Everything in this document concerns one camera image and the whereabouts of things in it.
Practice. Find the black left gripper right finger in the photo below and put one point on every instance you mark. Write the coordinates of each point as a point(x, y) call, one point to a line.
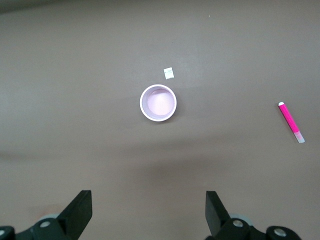
point(220, 220)

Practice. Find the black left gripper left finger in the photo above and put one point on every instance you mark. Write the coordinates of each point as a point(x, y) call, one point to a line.
point(72, 220)

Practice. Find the pink marker with clear cap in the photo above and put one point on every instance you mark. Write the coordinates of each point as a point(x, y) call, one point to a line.
point(290, 120)

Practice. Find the brown table cover sheet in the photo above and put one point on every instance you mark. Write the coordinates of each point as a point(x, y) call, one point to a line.
point(75, 100)

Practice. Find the translucent pink plastic cup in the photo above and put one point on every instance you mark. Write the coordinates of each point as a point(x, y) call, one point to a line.
point(160, 105)

